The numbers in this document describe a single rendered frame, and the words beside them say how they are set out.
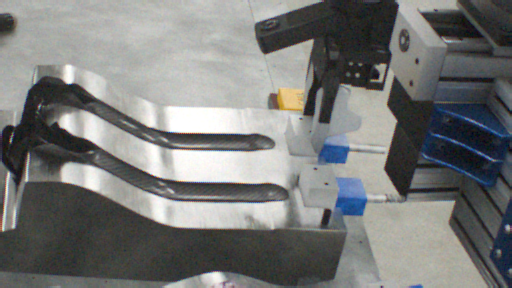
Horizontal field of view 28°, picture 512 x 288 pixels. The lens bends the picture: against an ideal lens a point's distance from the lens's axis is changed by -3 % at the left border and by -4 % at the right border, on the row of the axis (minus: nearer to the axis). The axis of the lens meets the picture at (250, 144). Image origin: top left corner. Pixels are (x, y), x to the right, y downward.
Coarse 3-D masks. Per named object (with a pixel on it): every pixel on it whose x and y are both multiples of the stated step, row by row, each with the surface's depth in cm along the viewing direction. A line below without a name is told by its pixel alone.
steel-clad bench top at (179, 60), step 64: (0, 0) 178; (64, 0) 182; (128, 0) 185; (192, 0) 189; (256, 0) 194; (0, 64) 160; (64, 64) 163; (128, 64) 166; (192, 64) 169; (256, 64) 173
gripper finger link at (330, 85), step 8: (328, 64) 128; (328, 72) 127; (336, 72) 127; (328, 80) 127; (336, 80) 128; (328, 88) 127; (336, 88) 127; (328, 96) 128; (328, 104) 128; (320, 112) 129; (328, 112) 130; (320, 120) 130; (328, 120) 130
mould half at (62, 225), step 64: (0, 128) 134; (192, 128) 137; (256, 128) 139; (0, 192) 123; (64, 192) 115; (128, 192) 120; (0, 256) 119; (64, 256) 120; (128, 256) 121; (192, 256) 122; (256, 256) 124; (320, 256) 125
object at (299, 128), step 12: (288, 120) 137; (300, 120) 137; (288, 132) 137; (300, 132) 134; (288, 144) 137; (300, 144) 134; (324, 144) 135; (336, 144) 136; (348, 144) 136; (360, 144) 138; (372, 144) 139; (312, 156) 136; (324, 156) 136; (336, 156) 136
